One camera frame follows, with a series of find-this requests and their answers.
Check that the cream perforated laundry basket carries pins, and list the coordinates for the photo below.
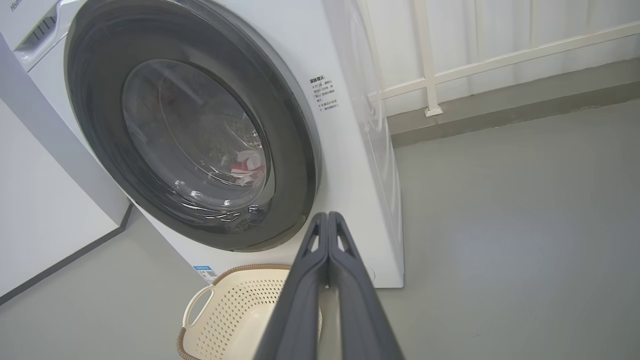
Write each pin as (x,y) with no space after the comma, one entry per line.
(235,315)

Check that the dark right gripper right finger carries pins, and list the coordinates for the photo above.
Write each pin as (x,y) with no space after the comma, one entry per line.
(360,315)

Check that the dark round glass washer door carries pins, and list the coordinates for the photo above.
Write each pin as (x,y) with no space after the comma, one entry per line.
(100,110)

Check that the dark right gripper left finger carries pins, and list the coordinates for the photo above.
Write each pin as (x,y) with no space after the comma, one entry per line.
(300,315)

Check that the white detergent drawer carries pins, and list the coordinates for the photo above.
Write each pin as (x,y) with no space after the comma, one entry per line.
(30,25)

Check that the blue energy label sticker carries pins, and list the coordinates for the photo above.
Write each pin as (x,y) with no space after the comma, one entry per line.
(206,274)

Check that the white front-load washing machine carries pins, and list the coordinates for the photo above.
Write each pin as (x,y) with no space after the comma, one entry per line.
(345,190)

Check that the white metal railing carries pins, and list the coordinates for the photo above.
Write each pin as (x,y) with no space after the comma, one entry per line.
(425,75)

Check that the red and white garment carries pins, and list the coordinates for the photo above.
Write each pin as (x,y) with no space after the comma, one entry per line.
(248,167)

